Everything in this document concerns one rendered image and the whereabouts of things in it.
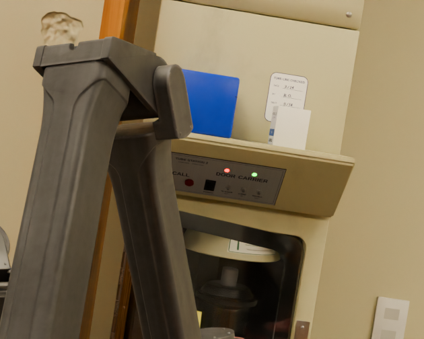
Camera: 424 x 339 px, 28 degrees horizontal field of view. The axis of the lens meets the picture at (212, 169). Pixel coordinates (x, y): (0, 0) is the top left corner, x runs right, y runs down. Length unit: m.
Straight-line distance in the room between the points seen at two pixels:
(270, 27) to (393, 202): 0.63
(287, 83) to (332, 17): 0.13
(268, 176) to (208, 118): 0.13
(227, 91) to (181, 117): 0.45
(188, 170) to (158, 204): 0.47
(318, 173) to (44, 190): 0.66
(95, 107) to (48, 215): 0.10
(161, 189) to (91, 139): 0.14
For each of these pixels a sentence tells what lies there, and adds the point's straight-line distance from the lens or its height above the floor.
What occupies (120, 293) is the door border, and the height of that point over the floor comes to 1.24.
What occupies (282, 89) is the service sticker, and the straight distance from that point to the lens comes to 1.35.
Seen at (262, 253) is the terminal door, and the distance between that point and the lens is 1.20.
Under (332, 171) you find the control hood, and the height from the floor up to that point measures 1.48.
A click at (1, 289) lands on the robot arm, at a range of 1.05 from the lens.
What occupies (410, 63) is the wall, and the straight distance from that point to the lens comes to 1.85.
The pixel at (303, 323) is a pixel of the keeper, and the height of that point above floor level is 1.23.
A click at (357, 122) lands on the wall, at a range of 1.82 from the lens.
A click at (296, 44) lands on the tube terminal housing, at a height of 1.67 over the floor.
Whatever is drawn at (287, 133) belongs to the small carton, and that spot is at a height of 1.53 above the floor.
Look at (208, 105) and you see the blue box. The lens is 1.24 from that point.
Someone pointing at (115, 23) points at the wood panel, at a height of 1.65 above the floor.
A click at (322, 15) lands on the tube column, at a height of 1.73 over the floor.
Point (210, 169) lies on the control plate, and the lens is 1.27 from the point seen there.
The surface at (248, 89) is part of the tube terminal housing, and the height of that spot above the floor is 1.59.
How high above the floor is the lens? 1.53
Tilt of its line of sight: 3 degrees down
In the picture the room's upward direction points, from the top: 9 degrees clockwise
